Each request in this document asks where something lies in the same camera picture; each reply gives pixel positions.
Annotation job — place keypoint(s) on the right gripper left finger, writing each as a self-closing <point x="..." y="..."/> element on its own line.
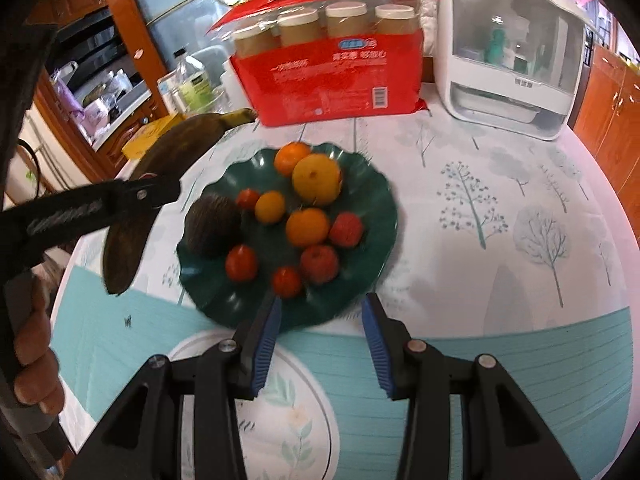
<point x="139" y="436"/>

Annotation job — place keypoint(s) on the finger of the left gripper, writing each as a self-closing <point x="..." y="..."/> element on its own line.
<point x="27" y="230"/>

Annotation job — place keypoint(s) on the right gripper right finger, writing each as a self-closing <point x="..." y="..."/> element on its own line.
<point x="503" y="435"/>

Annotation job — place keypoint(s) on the overripe brown banana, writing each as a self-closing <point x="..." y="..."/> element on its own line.
<point x="170" y="156"/>

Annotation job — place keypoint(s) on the red cherry tomato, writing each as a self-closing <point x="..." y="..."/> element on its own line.
<point x="241" y="264"/>

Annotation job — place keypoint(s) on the mandarin with stem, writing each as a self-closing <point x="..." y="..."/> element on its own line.
<point x="307" y="227"/>

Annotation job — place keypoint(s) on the smooth yellow-orange citrus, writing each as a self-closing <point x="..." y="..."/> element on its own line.
<point x="270" y="207"/>

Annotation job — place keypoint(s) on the large orange mandarin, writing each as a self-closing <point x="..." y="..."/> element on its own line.
<point x="289" y="156"/>

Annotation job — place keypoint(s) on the person's left hand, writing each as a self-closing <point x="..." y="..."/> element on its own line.
<point x="38" y="382"/>

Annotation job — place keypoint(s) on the yellow flat box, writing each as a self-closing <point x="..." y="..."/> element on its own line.
<point x="148" y="134"/>

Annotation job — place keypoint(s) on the cherry tomato on plate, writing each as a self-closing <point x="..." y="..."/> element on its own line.
<point x="286" y="282"/>

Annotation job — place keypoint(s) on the dark brown avocado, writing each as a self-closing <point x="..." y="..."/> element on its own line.
<point x="213" y="225"/>

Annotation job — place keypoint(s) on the clear bottle green label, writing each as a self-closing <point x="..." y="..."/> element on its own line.
<point x="193" y="83"/>

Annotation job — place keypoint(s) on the clear drinking glass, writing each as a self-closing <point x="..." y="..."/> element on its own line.
<point x="219" y="103"/>

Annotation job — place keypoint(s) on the yellow lemon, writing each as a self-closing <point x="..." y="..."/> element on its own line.
<point x="317" y="180"/>

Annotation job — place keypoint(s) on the orange wooden cabinet right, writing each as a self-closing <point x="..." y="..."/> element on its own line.
<point x="608" y="124"/>

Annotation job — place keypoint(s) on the white plastic appliance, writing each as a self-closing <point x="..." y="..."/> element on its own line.
<point x="510" y="64"/>

